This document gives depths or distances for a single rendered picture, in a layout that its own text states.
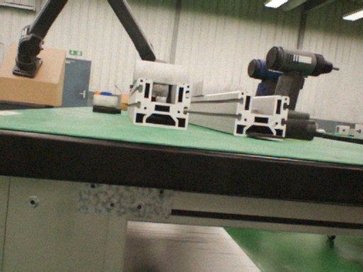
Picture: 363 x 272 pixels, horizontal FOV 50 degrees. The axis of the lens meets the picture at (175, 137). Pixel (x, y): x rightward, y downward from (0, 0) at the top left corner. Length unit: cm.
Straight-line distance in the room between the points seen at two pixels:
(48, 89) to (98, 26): 1110
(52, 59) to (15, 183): 130
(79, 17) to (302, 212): 1240
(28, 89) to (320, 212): 132
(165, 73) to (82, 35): 1191
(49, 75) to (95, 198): 123
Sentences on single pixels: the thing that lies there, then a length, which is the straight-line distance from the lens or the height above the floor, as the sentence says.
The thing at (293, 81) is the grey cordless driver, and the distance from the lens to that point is 100.
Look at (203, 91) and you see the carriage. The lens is 105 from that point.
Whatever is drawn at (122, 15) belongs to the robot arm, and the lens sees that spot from 152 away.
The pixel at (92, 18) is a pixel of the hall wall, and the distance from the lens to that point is 1275.
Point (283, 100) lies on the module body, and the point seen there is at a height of 86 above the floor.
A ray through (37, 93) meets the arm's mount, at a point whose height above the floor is 82.
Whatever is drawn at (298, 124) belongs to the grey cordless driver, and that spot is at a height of 82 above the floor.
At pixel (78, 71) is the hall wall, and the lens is 1252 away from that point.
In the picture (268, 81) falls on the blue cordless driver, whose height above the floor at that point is 93.
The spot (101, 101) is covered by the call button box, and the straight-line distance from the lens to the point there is 135.
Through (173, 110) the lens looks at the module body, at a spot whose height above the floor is 81.
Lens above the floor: 81
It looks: 4 degrees down
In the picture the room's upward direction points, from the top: 7 degrees clockwise
